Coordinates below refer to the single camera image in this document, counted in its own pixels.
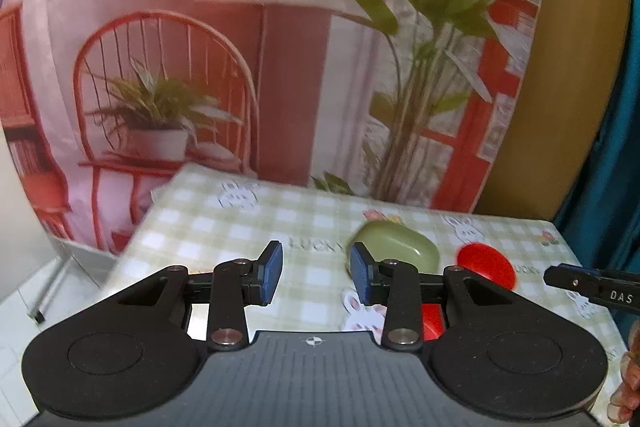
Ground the person's right hand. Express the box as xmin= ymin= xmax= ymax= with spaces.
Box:
xmin=609 ymin=321 xmax=640 ymax=424

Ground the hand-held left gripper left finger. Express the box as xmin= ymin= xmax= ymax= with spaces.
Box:
xmin=94 ymin=241 xmax=284 ymax=352

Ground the green oval bowl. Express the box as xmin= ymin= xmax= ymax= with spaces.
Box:
xmin=345 ymin=221 xmax=441 ymax=280

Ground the green checked tablecloth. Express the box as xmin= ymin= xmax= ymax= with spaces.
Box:
xmin=102 ymin=163 xmax=632 ymax=414

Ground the printed backdrop cloth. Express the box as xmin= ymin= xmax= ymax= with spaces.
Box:
xmin=0 ymin=0 xmax=549 ymax=258

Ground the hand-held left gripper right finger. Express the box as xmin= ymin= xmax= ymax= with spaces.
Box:
xmin=349 ymin=242 xmax=543 ymax=352

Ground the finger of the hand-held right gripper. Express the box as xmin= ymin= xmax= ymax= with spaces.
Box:
xmin=544 ymin=263 xmax=608 ymax=303

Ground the teal cloth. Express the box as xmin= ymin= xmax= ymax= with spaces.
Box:
xmin=552 ymin=0 xmax=640 ymax=323

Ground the red plate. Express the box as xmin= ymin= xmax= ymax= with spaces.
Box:
xmin=421 ymin=243 xmax=517 ymax=342

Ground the metal backdrop stand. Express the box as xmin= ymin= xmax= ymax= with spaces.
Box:
xmin=30 ymin=234 xmax=121 ymax=324

